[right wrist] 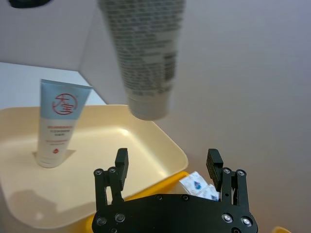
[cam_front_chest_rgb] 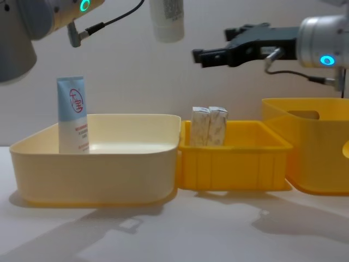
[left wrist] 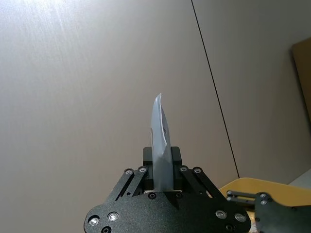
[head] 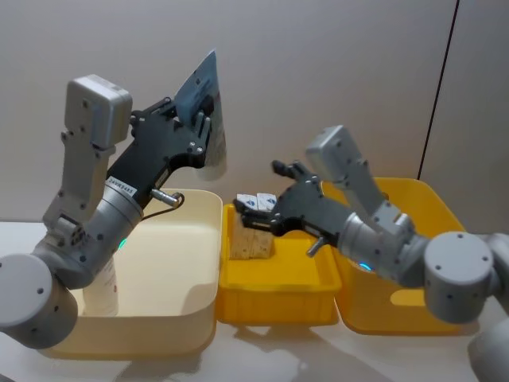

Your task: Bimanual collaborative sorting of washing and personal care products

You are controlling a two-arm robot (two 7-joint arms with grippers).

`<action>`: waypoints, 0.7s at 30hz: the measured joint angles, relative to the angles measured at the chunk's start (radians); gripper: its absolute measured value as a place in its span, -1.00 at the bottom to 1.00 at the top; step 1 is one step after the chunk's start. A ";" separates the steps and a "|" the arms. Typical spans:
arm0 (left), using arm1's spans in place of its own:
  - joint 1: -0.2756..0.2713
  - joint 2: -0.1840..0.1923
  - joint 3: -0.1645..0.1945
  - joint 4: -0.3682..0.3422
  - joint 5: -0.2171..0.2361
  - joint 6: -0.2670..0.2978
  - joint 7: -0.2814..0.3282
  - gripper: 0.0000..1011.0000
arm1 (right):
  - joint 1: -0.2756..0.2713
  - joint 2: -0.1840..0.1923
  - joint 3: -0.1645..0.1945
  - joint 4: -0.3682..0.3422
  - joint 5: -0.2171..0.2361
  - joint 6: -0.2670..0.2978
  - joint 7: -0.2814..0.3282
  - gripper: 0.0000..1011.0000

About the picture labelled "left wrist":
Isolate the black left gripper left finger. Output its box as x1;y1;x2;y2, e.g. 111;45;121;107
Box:
113;146;155;201

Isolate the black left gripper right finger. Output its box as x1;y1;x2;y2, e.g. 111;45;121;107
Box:
171;146;225;199

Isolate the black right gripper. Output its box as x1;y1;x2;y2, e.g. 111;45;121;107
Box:
225;190;311;233

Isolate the yellow rounded panel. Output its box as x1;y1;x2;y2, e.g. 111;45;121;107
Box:
218;177;311;214

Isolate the yellow flat board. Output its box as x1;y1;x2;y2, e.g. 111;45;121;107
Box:
291;36;311;119

